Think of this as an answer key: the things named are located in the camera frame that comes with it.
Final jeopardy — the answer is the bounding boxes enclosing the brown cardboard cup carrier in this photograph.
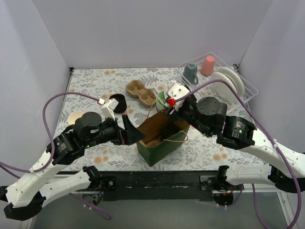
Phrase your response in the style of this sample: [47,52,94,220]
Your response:
[125,80,157,107]
[141,135,162,148]

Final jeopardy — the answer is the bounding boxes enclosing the green paper bag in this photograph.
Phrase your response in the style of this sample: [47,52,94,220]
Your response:
[137,109,190,167]

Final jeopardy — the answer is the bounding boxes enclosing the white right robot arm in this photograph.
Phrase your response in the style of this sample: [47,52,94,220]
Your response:
[165,96,305,193]

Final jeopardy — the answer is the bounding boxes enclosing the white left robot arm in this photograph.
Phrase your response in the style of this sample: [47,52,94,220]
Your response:
[0,112,145,221]

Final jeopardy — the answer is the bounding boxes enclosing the stack of brown paper cups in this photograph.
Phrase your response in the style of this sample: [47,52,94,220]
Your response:
[68,111,84,125]

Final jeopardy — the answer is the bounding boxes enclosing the stack of black lids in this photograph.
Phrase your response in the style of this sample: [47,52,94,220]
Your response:
[110,94,127,114]

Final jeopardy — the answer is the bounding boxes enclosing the white plate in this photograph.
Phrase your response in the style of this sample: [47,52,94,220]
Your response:
[211,72,237,103]
[218,67,245,97]

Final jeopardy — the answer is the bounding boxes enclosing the floral tablecloth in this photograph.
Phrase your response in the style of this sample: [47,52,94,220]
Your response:
[56,68,263,171]

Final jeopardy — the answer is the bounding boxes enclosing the green straw holder cup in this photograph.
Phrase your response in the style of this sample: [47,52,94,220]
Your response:
[156,91,168,112]

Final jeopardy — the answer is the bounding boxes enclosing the pink plastic cup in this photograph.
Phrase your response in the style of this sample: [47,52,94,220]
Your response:
[200,56,215,76]

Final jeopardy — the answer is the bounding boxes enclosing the teal mug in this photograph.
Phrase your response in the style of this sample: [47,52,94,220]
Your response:
[183,62,199,85]

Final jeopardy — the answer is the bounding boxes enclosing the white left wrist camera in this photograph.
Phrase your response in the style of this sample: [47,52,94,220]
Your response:
[98,98,119,120]

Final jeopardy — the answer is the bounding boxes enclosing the white wire dish rack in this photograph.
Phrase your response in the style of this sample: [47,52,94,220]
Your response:
[176,52,259,115]

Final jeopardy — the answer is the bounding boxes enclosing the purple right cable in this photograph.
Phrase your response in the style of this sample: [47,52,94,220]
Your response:
[173,79,301,229]

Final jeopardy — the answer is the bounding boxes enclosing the purple cable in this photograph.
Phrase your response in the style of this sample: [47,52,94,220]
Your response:
[0,92,112,221]
[173,79,301,229]

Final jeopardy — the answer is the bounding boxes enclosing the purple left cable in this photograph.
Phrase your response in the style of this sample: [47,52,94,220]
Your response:
[0,92,112,221]

